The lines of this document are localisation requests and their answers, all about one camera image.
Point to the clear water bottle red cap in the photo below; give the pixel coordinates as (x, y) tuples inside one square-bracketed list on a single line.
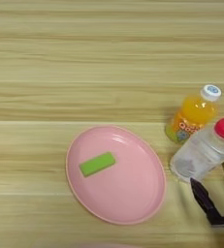
[(200, 153)]

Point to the orange juice bottle white cap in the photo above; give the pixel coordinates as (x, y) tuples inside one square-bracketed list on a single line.
[(194, 111)]

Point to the pink oval plastic plate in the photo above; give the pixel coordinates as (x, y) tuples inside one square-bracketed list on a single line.
[(129, 190)]

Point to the green rectangular block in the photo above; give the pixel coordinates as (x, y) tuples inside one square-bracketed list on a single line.
[(97, 164)]

